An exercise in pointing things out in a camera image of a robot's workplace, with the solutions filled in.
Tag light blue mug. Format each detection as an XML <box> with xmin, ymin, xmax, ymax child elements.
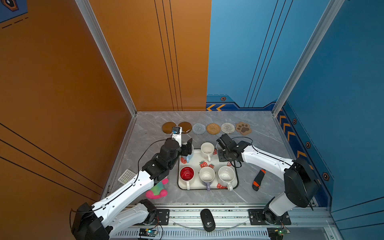
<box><xmin>186</xmin><ymin>145</ymin><xmax>194</xmax><ymax>163</ymax></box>

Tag glossy brown round coaster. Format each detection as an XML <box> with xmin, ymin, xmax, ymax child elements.
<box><xmin>178</xmin><ymin>122</ymin><xmax>193</xmax><ymax>134</ymax></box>

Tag grey woven round coaster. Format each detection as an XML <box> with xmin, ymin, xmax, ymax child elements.
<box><xmin>192</xmin><ymin>123</ymin><xmax>206</xmax><ymax>135</ymax></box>

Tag white woven round coaster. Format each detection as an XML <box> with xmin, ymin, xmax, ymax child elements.
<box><xmin>221</xmin><ymin>123</ymin><xmax>236</xmax><ymax>134</ymax></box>

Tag brown paw print coaster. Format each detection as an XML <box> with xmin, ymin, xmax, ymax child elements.
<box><xmin>235</xmin><ymin>122</ymin><xmax>252</xmax><ymax>136</ymax></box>

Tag matte brown round coaster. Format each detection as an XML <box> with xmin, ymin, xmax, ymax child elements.
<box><xmin>162</xmin><ymin>122</ymin><xmax>177</xmax><ymax>135</ymax></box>

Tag tan rattan round coaster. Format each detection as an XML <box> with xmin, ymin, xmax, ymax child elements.
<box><xmin>206</xmin><ymin>123</ymin><xmax>221</xmax><ymax>135</ymax></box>

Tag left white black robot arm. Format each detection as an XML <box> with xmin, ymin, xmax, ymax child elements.
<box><xmin>71</xmin><ymin>138</ymin><xmax>192</xmax><ymax>240</ymax></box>

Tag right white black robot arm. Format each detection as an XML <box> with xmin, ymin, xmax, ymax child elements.
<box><xmin>217</xmin><ymin>134</ymin><xmax>321</xmax><ymax>225</ymax></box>

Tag white strawberry tray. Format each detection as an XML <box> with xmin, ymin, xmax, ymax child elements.
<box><xmin>178</xmin><ymin>150</ymin><xmax>239</xmax><ymax>191</ymax></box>

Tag white mug back middle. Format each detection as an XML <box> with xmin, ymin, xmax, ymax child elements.
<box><xmin>201</xmin><ymin>142</ymin><xmax>215</xmax><ymax>162</ymax></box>

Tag white mug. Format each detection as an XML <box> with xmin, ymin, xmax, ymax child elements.
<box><xmin>201</xmin><ymin>142</ymin><xmax>215</xmax><ymax>162</ymax></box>
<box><xmin>217</xmin><ymin>166</ymin><xmax>236</xmax><ymax>191</ymax></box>

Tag white mug front right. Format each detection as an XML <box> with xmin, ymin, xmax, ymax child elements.
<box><xmin>217</xmin><ymin>166</ymin><xmax>236</xmax><ymax>191</ymax></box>

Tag red inside mug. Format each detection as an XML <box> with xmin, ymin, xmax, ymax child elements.
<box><xmin>179</xmin><ymin>167</ymin><xmax>195</xmax><ymax>190</ymax></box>

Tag purple mug front middle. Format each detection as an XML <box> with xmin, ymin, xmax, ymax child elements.
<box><xmin>199</xmin><ymin>167</ymin><xmax>216</xmax><ymax>191</ymax></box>

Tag black orange utility knife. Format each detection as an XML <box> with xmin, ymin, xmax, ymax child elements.
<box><xmin>252</xmin><ymin>169</ymin><xmax>266</xmax><ymax>191</ymax></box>

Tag pink panda plush toy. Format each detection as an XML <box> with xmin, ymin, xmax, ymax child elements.
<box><xmin>146</xmin><ymin>178</ymin><xmax>169</xmax><ymax>200</ymax></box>

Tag white calculator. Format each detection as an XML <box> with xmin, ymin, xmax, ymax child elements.
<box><xmin>118</xmin><ymin>169</ymin><xmax>137</xmax><ymax>185</ymax></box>

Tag black computer mouse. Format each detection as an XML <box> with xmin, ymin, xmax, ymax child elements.
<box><xmin>200</xmin><ymin>209</ymin><xmax>216</xmax><ymax>232</ymax></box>

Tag left green circuit board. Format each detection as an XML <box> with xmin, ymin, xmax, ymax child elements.
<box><xmin>138</xmin><ymin>228</ymin><xmax>159</xmax><ymax>240</ymax></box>

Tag green circuit board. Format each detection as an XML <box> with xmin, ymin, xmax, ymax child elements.
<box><xmin>138</xmin><ymin>228</ymin><xmax>159</xmax><ymax>240</ymax></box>
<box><xmin>267</xmin><ymin>228</ymin><xmax>291</xmax><ymax>240</ymax></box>

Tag right green circuit board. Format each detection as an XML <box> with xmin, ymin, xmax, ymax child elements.
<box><xmin>267</xmin><ymin>228</ymin><xmax>291</xmax><ymax>240</ymax></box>

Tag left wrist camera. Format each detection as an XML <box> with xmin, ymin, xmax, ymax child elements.
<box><xmin>171</xmin><ymin>126</ymin><xmax>182</xmax><ymax>147</ymax></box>

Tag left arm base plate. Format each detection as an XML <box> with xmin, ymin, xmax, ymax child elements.
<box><xmin>150</xmin><ymin>209</ymin><xmax>170</xmax><ymax>226</ymax></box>

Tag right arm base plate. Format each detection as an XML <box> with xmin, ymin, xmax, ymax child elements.
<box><xmin>248</xmin><ymin>209</ymin><xmax>292</xmax><ymax>226</ymax></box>

